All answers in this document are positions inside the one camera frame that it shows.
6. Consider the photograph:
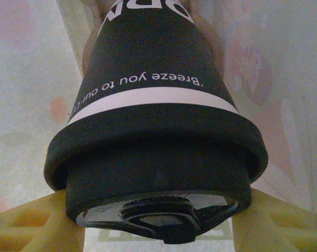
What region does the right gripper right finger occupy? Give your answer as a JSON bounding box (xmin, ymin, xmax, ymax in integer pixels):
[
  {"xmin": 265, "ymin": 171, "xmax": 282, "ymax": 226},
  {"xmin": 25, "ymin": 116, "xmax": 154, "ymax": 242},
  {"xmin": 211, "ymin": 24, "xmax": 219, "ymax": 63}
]
[{"xmin": 231, "ymin": 187, "xmax": 317, "ymax": 252}]

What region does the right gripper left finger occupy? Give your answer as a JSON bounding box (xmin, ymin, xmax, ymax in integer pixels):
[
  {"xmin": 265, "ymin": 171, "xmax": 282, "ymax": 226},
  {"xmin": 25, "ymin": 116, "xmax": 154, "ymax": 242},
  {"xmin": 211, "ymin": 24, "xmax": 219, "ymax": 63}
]
[{"xmin": 0, "ymin": 190, "xmax": 85, "ymax": 252}]

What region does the black plastic cup lid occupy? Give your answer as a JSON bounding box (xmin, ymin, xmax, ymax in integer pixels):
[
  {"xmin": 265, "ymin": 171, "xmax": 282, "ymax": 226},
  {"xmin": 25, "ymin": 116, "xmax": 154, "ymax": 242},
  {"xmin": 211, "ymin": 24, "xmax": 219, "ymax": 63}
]
[{"xmin": 44, "ymin": 103, "xmax": 269, "ymax": 245}]

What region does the white flower print paper bag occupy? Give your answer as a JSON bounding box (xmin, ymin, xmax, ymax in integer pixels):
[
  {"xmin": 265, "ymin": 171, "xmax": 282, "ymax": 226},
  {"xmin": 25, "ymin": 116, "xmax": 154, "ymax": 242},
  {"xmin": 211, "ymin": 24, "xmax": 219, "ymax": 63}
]
[{"xmin": 0, "ymin": 0, "xmax": 317, "ymax": 252}]

